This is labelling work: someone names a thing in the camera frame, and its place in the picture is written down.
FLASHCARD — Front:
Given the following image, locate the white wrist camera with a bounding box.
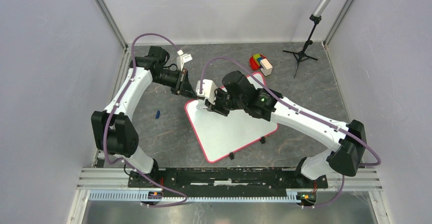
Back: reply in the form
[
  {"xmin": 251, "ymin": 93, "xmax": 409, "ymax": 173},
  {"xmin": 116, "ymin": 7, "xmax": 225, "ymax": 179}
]
[
  {"xmin": 176, "ymin": 50, "xmax": 193, "ymax": 71},
  {"xmin": 196, "ymin": 79, "xmax": 218, "ymax": 105}
]

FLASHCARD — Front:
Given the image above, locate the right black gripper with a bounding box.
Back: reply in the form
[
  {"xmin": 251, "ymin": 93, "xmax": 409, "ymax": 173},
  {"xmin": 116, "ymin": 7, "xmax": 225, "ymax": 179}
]
[{"xmin": 204, "ymin": 87, "xmax": 246, "ymax": 117}]

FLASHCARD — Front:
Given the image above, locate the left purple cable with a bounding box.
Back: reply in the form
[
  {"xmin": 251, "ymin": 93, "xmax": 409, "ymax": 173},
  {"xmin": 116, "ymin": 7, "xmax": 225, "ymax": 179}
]
[{"xmin": 102, "ymin": 33, "xmax": 188, "ymax": 208}]

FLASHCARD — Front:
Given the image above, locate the black tripod stand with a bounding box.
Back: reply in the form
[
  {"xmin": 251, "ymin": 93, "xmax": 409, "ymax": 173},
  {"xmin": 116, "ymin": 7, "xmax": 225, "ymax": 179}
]
[{"xmin": 282, "ymin": 0, "xmax": 331, "ymax": 78}]

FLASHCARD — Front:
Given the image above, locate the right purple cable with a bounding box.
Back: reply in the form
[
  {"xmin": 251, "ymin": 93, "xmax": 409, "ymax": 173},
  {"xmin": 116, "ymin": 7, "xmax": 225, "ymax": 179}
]
[{"xmin": 200, "ymin": 56, "xmax": 382, "ymax": 210}]

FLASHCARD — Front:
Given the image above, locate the pink framed whiteboard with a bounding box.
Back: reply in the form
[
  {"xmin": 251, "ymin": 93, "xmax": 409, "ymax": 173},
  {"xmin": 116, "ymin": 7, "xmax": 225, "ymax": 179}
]
[{"xmin": 184, "ymin": 72, "xmax": 280, "ymax": 164}]

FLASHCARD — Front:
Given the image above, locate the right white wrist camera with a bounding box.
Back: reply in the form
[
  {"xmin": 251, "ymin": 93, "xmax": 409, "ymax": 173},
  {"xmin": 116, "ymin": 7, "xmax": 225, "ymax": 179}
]
[{"xmin": 196, "ymin": 79, "xmax": 218, "ymax": 105}]

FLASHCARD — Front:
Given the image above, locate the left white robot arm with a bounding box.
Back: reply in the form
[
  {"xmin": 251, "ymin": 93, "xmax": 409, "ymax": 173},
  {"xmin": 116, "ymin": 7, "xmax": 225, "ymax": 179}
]
[{"xmin": 91, "ymin": 46, "xmax": 197, "ymax": 187}]

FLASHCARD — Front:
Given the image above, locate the grey slotted cable duct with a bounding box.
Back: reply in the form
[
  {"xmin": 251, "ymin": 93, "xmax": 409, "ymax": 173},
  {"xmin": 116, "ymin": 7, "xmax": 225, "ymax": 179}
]
[{"xmin": 89, "ymin": 190, "xmax": 316, "ymax": 204}]

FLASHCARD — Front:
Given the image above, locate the purple cable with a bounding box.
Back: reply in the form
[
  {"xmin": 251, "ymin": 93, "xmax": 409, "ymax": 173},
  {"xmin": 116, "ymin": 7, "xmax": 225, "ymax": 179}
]
[
  {"xmin": 102, "ymin": 33, "xmax": 188, "ymax": 208},
  {"xmin": 200, "ymin": 56, "xmax": 382, "ymax": 210}
]

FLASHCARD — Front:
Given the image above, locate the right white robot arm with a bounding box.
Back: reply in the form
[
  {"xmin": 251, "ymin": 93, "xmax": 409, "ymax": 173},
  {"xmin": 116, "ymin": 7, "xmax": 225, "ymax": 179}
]
[{"xmin": 196, "ymin": 71, "xmax": 367, "ymax": 187}]

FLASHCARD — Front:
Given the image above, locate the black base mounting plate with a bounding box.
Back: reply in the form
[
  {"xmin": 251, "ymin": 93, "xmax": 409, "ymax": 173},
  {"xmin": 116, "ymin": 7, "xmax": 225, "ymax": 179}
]
[{"xmin": 127, "ymin": 166, "xmax": 329, "ymax": 198}]

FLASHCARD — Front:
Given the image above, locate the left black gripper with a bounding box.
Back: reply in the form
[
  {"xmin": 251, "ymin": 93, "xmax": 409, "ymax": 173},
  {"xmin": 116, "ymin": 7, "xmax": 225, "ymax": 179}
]
[{"xmin": 153, "ymin": 68, "xmax": 198, "ymax": 100}]

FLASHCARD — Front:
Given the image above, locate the colourful toy brick stack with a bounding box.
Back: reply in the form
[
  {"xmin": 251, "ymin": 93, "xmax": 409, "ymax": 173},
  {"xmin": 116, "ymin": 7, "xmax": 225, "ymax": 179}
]
[{"xmin": 249, "ymin": 53, "xmax": 273, "ymax": 76}]

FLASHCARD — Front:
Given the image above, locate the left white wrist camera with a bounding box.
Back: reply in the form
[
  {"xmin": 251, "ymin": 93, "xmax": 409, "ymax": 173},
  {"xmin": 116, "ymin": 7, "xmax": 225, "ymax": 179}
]
[{"xmin": 176, "ymin": 50, "xmax": 193, "ymax": 71}]

